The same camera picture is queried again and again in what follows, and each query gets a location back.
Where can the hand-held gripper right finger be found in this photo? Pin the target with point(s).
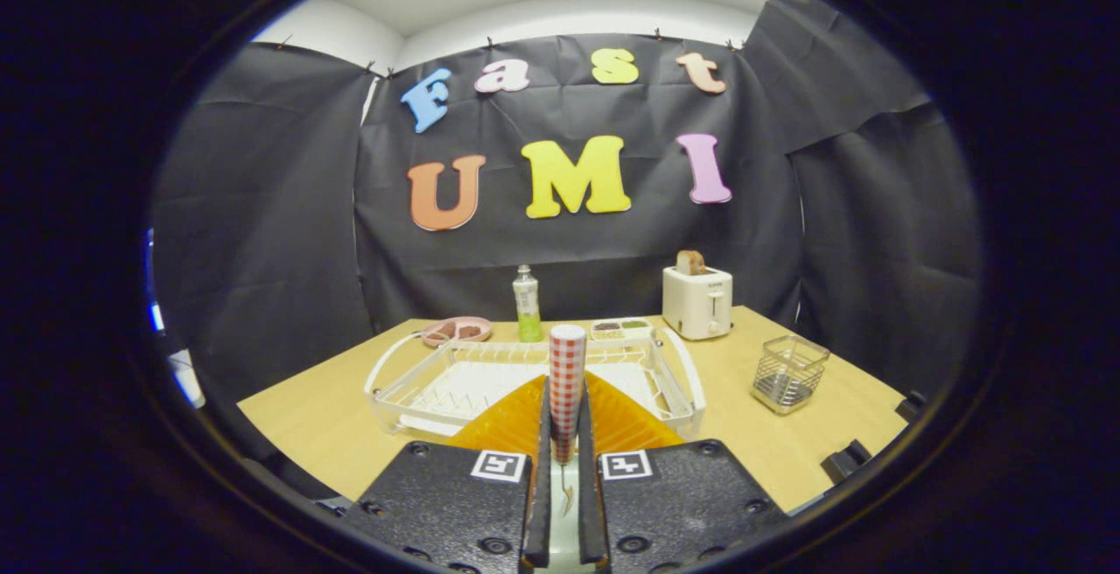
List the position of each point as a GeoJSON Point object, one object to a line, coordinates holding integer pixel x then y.
{"type": "Point", "coordinates": [682, 504]}

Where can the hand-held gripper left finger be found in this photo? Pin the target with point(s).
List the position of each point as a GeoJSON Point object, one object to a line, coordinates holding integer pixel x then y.
{"type": "Point", "coordinates": [437, 504]}

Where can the pink plate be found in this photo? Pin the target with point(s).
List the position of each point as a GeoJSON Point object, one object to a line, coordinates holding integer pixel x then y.
{"type": "Point", "coordinates": [455, 340]}

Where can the white divided grain dish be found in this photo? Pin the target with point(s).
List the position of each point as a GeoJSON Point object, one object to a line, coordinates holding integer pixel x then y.
{"type": "Point", "coordinates": [621, 329]}

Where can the black table clamp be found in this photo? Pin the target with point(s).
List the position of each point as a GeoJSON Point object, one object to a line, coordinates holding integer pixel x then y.
{"type": "Point", "coordinates": [844, 462]}
{"type": "Point", "coordinates": [912, 405]}

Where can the brown food piece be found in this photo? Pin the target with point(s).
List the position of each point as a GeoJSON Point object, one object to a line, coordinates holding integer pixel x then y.
{"type": "Point", "coordinates": [469, 331]}
{"type": "Point", "coordinates": [444, 330]}

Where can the white toaster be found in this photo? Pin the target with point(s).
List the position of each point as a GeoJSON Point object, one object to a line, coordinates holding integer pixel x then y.
{"type": "Point", "coordinates": [696, 303]}

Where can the green drink bottle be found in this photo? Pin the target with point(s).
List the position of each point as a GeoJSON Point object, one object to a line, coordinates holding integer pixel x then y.
{"type": "Point", "coordinates": [528, 311]}

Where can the brown bread slice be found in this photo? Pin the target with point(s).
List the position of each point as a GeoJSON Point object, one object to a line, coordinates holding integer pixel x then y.
{"type": "Point", "coordinates": [691, 262]}

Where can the black backdrop cloth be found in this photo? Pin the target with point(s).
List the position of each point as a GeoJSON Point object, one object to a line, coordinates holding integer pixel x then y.
{"type": "Point", "coordinates": [569, 250]}

